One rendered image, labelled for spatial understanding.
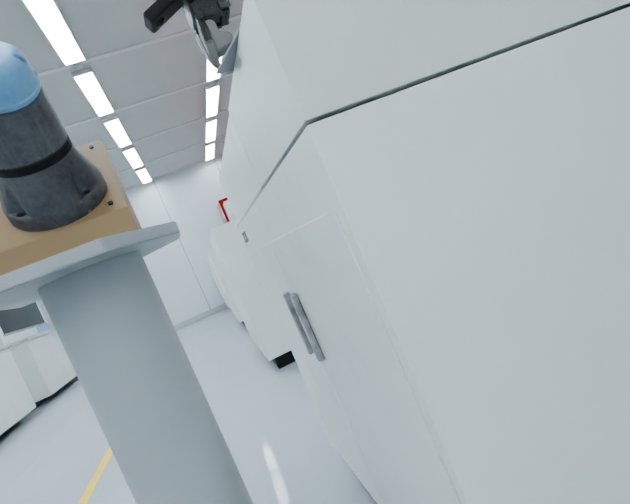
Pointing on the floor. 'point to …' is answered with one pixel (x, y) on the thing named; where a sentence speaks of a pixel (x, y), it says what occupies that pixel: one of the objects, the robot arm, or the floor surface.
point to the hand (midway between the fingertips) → (214, 64)
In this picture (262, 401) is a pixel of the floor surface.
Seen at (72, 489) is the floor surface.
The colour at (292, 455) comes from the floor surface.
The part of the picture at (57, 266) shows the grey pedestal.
